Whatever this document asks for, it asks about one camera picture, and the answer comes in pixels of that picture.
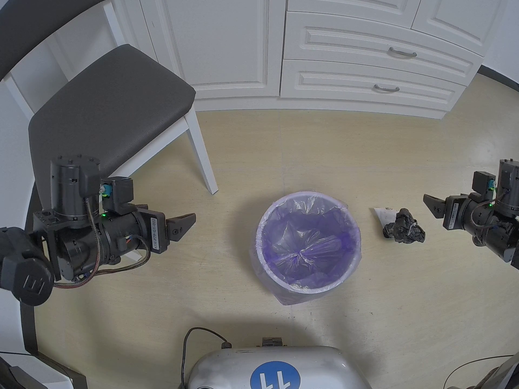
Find black cable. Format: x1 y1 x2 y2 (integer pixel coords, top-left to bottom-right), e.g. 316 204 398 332
179 327 232 389
444 353 517 389

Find white chair grey cushions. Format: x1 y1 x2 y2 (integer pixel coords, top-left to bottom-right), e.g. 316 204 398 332
0 0 219 218

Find white trash bin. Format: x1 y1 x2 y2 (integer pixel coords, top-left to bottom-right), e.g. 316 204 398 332
256 192 362 299

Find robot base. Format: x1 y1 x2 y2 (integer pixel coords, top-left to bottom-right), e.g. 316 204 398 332
187 337 371 389

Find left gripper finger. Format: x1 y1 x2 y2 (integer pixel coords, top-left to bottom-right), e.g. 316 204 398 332
166 213 197 243

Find black plastic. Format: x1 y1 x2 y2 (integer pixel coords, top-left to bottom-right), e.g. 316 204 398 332
382 208 426 244

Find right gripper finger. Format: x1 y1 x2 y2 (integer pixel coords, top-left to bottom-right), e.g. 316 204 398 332
423 194 447 219

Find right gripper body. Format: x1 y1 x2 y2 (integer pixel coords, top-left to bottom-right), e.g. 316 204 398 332
443 194 497 234

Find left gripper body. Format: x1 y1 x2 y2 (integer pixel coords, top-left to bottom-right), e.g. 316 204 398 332
97 203 168 266

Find white printed paper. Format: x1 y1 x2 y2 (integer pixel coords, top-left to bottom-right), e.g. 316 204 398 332
371 207 400 234

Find purple plastic bag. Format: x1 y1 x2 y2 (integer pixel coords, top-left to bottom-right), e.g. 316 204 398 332
249 191 362 306

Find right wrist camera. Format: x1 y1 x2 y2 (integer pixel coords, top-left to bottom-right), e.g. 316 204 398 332
472 170 497 202

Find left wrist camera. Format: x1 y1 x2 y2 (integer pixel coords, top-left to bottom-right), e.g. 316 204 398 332
101 176 135 214

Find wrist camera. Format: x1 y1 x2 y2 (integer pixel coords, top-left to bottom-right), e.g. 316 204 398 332
101 176 135 214
472 170 497 202

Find white wardrobe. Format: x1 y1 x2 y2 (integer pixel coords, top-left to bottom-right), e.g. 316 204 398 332
111 0 511 120

